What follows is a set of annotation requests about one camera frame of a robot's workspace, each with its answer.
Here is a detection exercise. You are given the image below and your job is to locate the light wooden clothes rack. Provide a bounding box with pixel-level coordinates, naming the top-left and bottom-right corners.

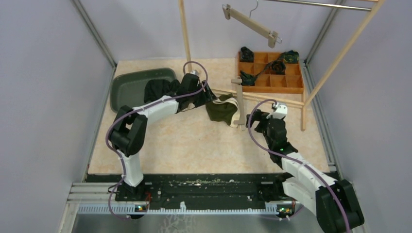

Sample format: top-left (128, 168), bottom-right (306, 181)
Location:
top-left (177, 0), bottom-right (387, 132)

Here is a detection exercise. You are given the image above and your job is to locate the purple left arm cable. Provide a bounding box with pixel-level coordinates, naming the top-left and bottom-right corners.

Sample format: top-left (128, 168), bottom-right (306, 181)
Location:
top-left (105, 61), bottom-right (209, 220)

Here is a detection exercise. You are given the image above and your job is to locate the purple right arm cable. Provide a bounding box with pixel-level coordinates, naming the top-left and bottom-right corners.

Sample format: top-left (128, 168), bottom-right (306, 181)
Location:
top-left (247, 99), bottom-right (352, 233)

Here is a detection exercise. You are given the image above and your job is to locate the black striped garment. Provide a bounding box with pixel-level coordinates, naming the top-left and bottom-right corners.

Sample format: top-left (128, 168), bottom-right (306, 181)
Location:
top-left (144, 79), bottom-right (181, 103)

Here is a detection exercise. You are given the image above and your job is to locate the dark rolled sock front left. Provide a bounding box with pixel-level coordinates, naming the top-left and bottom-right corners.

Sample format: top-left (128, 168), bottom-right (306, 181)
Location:
top-left (240, 70), bottom-right (257, 86)

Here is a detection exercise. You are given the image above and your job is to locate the dark rolled sock far left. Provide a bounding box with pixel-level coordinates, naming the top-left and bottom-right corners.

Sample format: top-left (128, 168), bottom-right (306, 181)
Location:
top-left (240, 47), bottom-right (254, 63)

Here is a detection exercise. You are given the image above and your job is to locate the long dark patterned sock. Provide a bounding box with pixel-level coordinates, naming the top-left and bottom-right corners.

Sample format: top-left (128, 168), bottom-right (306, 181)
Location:
top-left (254, 50), bottom-right (301, 76)

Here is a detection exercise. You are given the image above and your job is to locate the orange wooden compartment tray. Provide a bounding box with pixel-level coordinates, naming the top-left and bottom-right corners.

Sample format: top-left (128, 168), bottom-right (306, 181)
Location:
top-left (237, 52), bottom-right (304, 94)

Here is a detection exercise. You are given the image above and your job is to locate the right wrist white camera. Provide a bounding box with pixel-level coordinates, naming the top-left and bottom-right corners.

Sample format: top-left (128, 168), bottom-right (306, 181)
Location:
top-left (271, 102), bottom-right (288, 119)

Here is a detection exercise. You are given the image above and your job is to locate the dark rolled sock centre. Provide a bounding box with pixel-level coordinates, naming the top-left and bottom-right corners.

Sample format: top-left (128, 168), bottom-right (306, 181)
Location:
top-left (270, 60), bottom-right (286, 75)

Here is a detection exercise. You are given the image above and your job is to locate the beige clip hanger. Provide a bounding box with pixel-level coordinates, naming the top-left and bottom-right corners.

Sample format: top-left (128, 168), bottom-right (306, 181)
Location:
top-left (231, 78), bottom-right (246, 131)
top-left (222, 0), bottom-right (283, 49)

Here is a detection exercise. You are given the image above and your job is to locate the grey-green plastic tub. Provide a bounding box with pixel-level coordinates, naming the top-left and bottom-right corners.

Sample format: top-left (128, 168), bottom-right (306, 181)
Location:
top-left (109, 67), bottom-right (176, 113)

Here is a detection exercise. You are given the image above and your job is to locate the aluminium front rail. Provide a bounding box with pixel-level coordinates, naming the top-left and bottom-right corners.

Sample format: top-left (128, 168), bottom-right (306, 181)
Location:
top-left (66, 181), bottom-right (359, 216)

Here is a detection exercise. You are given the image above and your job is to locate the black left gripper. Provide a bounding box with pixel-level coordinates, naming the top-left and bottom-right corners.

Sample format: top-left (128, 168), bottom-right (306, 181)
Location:
top-left (189, 80), bottom-right (218, 108)

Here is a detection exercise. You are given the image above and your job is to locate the dark rolled sock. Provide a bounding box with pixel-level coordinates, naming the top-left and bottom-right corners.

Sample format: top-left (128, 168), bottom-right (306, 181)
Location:
top-left (240, 47), bottom-right (254, 63)
top-left (270, 60), bottom-right (286, 75)
top-left (240, 70), bottom-right (257, 86)

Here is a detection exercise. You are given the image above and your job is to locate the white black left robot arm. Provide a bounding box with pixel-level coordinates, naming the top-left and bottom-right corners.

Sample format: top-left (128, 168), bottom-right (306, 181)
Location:
top-left (105, 72), bottom-right (217, 201)

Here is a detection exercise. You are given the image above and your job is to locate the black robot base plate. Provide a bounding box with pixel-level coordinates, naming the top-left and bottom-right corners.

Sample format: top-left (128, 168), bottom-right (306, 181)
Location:
top-left (85, 173), bottom-right (340, 213)

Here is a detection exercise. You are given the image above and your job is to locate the green underwear with cream waistband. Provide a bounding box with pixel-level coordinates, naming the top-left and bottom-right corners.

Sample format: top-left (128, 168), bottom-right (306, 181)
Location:
top-left (206, 94), bottom-right (240, 128)

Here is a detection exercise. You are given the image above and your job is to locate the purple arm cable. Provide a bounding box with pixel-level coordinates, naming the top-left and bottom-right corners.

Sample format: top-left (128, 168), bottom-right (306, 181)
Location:
top-left (105, 61), bottom-right (209, 220)
top-left (247, 99), bottom-right (352, 233)

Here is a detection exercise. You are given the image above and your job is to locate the hanging beige clip hanger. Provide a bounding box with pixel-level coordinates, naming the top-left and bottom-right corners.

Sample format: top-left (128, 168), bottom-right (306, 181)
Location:
top-left (222, 0), bottom-right (283, 49)

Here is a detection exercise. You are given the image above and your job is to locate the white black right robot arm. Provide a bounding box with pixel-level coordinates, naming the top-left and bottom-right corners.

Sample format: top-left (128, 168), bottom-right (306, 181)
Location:
top-left (246, 109), bottom-right (365, 233)

